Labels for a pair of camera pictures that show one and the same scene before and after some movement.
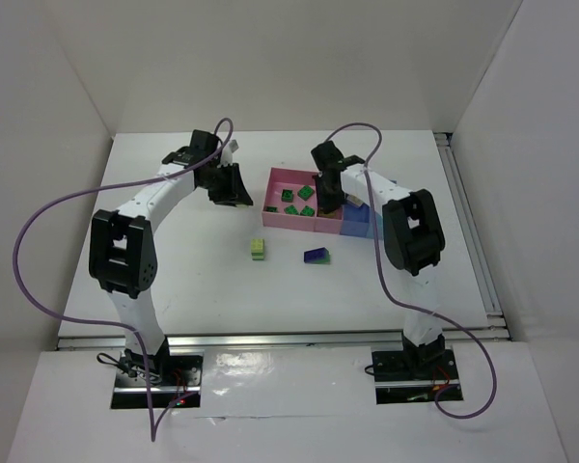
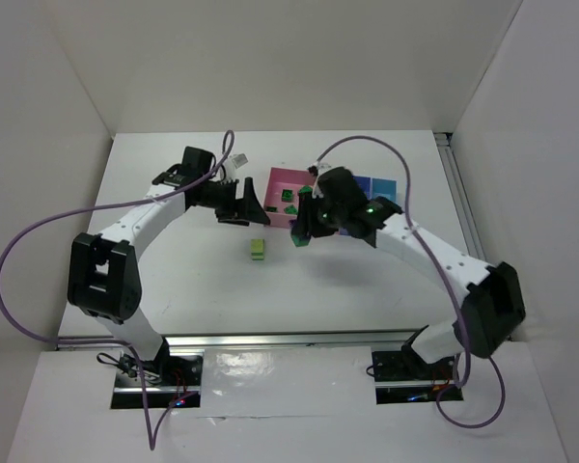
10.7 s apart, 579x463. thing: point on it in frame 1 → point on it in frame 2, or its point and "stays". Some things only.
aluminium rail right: x=476 y=247 stays
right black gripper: x=328 y=182 → x=312 y=220
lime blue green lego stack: x=317 y=256 → x=300 y=240
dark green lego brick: x=287 y=195 stays
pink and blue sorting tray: x=291 y=201 stays
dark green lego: x=291 y=209 stays
